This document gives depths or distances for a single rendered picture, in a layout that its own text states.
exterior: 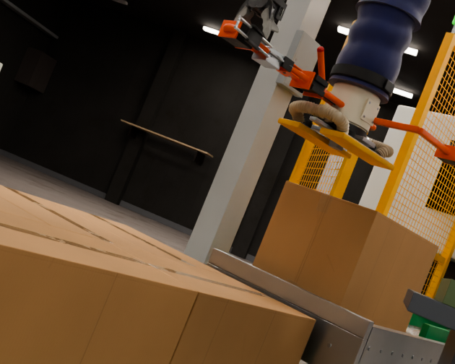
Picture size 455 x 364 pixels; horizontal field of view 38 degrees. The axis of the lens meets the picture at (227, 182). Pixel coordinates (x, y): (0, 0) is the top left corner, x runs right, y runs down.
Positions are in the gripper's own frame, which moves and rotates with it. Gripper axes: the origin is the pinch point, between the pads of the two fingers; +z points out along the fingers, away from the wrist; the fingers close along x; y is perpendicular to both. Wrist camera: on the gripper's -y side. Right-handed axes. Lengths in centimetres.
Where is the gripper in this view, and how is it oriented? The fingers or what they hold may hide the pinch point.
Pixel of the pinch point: (245, 36)
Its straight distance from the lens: 191.6
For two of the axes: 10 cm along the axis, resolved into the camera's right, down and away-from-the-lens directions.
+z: -3.8, 9.3, -0.4
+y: 6.5, 3.0, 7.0
